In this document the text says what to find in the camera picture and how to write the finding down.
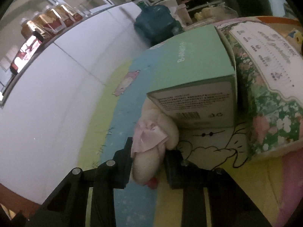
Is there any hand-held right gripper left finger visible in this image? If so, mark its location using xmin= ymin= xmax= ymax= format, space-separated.
xmin=26 ymin=137 xmax=134 ymax=227

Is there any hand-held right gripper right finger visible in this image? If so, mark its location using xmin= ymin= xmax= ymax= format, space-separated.
xmin=164 ymin=150 xmax=273 ymax=227

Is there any beige plush toy pink bow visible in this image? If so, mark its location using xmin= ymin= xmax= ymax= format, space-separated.
xmin=131 ymin=99 xmax=180 ymax=190

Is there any cardboard tray orange rim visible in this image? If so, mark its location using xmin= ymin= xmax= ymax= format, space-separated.
xmin=256 ymin=16 xmax=303 ymax=52

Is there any printed cartoon blanket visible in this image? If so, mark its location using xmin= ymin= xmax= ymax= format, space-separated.
xmin=78 ymin=16 xmax=303 ymax=227

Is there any green cardboard box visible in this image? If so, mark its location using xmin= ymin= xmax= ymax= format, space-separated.
xmin=146 ymin=25 xmax=238 ymax=129

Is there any floral tissue pack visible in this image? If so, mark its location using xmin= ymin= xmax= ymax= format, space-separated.
xmin=216 ymin=20 xmax=303 ymax=161

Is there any blue water jug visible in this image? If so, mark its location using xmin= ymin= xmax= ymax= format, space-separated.
xmin=127 ymin=0 xmax=184 ymax=46

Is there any pink cup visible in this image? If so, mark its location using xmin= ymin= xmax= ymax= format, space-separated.
xmin=176 ymin=4 xmax=191 ymax=25

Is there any bag of yellow food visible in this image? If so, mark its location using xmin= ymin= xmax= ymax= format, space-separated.
xmin=194 ymin=6 xmax=237 ymax=20

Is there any white bucket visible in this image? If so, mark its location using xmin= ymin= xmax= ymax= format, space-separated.
xmin=163 ymin=0 xmax=178 ymax=13

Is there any yellow plush toy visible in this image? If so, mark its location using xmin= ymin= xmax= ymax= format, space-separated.
xmin=285 ymin=28 xmax=303 ymax=46

